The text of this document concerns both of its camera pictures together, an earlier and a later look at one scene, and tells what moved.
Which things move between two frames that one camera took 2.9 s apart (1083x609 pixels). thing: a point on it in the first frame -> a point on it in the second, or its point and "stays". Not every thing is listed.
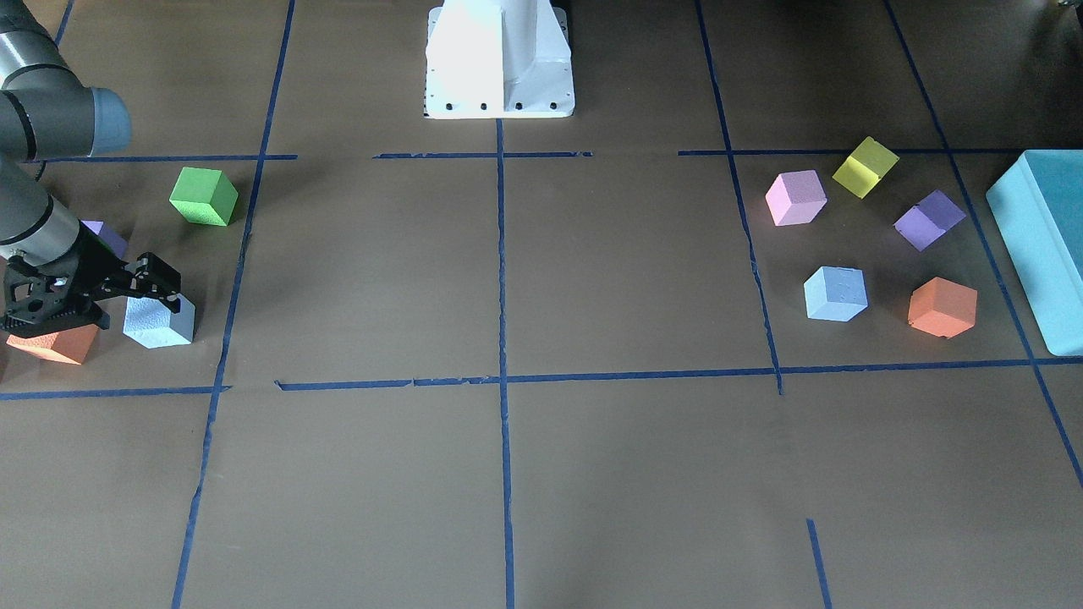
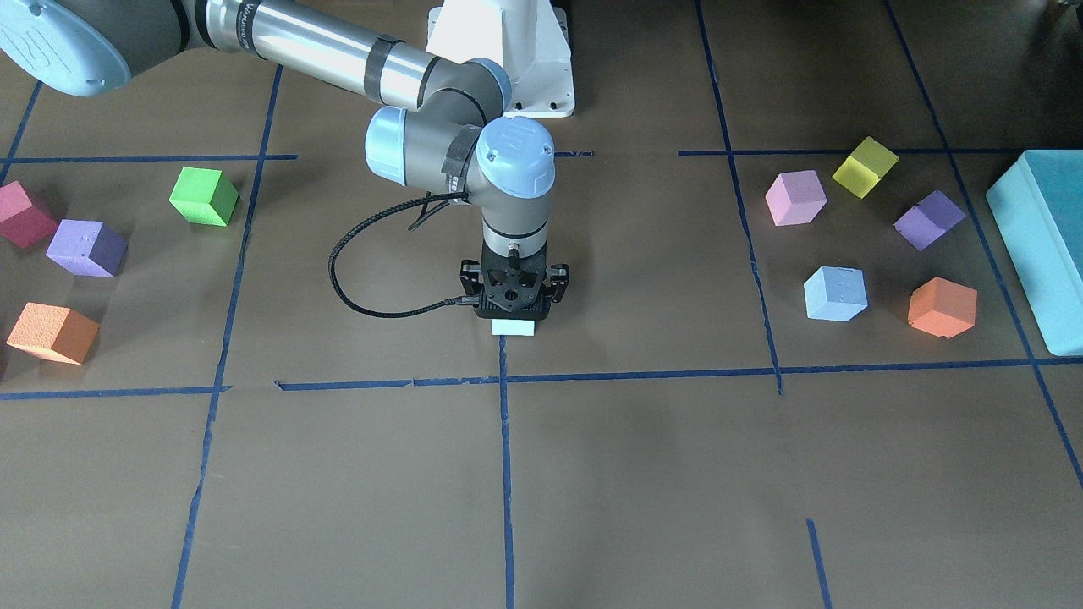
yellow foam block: [865, 167] stays
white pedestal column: [498, 59] stays
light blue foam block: [154, 324] -> [513, 327]
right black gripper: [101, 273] -> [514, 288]
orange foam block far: [942, 308] stays
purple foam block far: [925, 222] stays
